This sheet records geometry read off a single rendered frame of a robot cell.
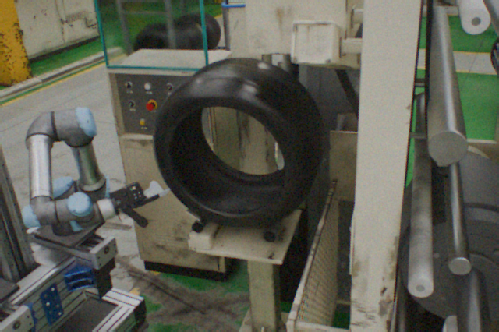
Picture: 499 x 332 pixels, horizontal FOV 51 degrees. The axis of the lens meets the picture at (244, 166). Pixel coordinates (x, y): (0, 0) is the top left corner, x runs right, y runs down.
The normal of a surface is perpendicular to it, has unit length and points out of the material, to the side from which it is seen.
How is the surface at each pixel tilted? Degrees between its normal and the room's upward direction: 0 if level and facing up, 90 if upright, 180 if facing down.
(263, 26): 90
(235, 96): 80
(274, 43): 90
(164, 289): 0
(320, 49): 72
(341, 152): 90
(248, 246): 0
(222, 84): 42
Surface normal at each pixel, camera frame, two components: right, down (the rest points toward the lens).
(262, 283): -0.29, 0.45
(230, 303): -0.06, -0.89
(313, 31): -0.29, 0.15
